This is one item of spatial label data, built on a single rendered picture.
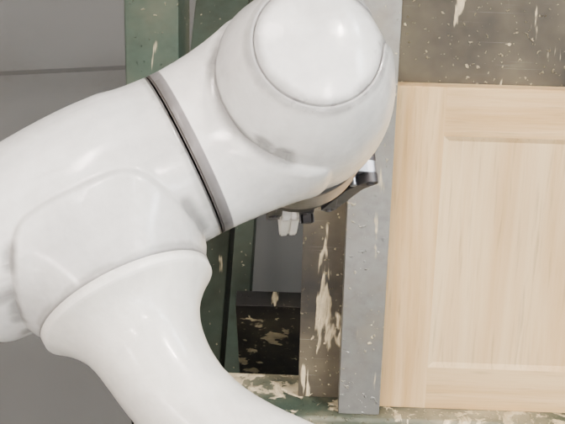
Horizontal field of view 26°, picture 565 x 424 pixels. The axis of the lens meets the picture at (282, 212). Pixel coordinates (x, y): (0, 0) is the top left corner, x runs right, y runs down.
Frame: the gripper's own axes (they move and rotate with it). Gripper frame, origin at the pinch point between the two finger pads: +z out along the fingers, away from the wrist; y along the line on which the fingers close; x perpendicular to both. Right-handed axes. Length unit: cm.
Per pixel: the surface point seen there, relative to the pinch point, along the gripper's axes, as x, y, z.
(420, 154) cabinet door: -12.2, -17.5, 33.2
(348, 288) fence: 1.4, -8.3, 40.4
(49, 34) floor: -92, 46, 195
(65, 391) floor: 2, 41, 154
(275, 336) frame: 3, 0, 72
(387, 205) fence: -6.8, -13.2, 34.6
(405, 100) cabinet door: -17.7, -16.0, 29.9
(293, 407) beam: 14, -1, 51
